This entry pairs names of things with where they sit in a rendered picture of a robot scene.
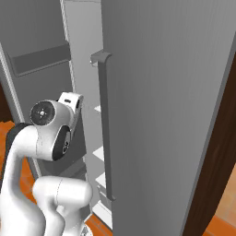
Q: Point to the grey fridge door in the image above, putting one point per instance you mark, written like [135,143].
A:
[162,107]

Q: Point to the white freezer rack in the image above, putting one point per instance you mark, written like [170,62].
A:
[101,179]
[98,109]
[103,213]
[99,153]

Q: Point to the dark brown cabinet panel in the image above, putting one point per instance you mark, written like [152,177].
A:
[215,159]
[4,104]

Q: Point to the grey freezer door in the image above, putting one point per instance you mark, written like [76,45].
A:
[33,24]

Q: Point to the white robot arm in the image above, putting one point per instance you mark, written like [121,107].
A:
[29,144]

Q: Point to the grey fridge body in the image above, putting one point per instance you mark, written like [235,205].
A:
[84,46]

